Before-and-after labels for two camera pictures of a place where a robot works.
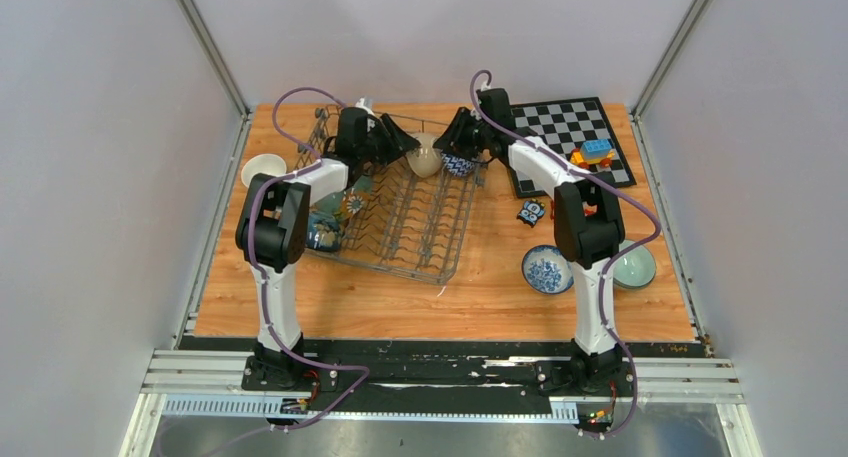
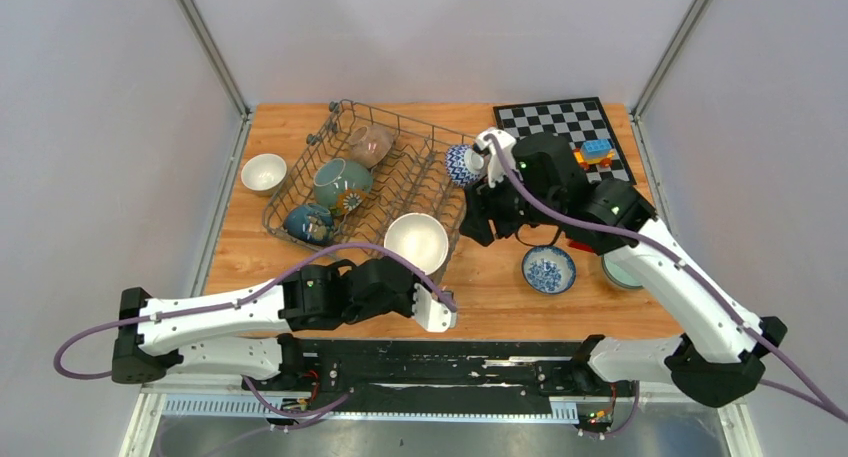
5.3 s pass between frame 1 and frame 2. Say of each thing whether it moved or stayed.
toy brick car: stayed
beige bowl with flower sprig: moved
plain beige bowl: stayed
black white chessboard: stayed
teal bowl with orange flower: stayed
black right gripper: moved
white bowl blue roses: stayed
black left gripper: moved
